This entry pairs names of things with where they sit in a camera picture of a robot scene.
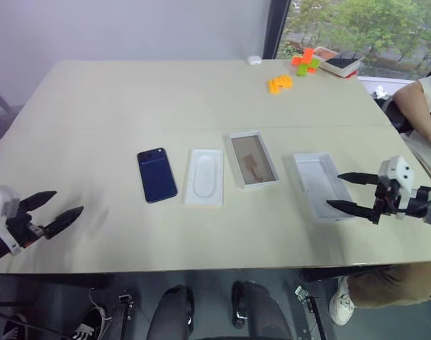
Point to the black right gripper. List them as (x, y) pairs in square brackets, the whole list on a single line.
[(384, 203)]

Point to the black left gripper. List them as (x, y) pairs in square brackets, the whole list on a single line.
[(20, 226)]

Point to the white box lid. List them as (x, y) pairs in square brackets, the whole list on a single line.
[(320, 187)]

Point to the dark blue smartphone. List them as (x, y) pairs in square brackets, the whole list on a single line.
[(157, 175)]

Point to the white moulded tray insert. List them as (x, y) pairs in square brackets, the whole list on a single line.
[(204, 177)]

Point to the person's bare right forearm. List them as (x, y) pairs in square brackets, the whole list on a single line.
[(414, 106)]

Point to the white box with brown card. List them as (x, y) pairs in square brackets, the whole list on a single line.
[(252, 161)]

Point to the pink tray with white rim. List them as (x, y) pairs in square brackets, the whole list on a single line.
[(323, 53)]

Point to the light gray striped fabric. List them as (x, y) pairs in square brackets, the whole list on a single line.
[(424, 156)]

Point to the gray chair armrest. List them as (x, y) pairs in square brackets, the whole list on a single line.
[(392, 113)]

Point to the tan trouser leg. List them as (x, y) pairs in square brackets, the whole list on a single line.
[(396, 283)]

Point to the small white object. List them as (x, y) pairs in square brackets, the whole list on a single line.
[(381, 93)]

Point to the black and white sneaker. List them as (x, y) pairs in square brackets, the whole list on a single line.
[(86, 327), (13, 331)]

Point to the orange toy block plate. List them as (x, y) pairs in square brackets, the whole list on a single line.
[(280, 84)]

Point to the green toy block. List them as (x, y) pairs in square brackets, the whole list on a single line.
[(309, 67)]

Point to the orange red toy block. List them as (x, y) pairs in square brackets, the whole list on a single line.
[(304, 58)]

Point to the white earbuds case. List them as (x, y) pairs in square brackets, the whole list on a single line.
[(254, 60)]

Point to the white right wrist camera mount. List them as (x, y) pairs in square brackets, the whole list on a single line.
[(400, 170)]

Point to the black metal stand frame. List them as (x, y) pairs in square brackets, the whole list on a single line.
[(313, 308), (125, 308)]

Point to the black window frame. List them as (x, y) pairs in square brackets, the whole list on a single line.
[(275, 28)]

